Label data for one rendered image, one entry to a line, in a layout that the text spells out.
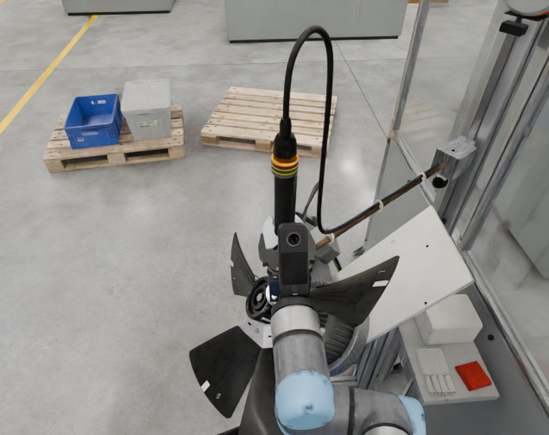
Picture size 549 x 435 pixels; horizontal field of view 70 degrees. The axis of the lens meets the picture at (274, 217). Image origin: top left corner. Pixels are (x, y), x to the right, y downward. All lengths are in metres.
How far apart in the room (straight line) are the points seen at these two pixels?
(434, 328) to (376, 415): 0.78
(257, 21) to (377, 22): 1.75
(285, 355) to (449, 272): 0.58
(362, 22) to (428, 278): 5.65
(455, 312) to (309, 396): 0.97
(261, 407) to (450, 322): 0.71
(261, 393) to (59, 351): 1.82
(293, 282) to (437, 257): 0.53
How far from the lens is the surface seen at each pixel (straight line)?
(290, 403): 0.54
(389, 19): 6.59
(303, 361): 0.55
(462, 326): 1.42
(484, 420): 1.68
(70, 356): 2.60
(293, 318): 0.58
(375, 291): 0.83
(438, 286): 1.04
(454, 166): 1.15
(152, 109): 3.62
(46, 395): 2.54
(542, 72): 1.28
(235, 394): 1.20
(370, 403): 0.65
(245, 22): 6.24
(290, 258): 0.60
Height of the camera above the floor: 2.07
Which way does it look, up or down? 43 degrees down
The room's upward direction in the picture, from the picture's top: straight up
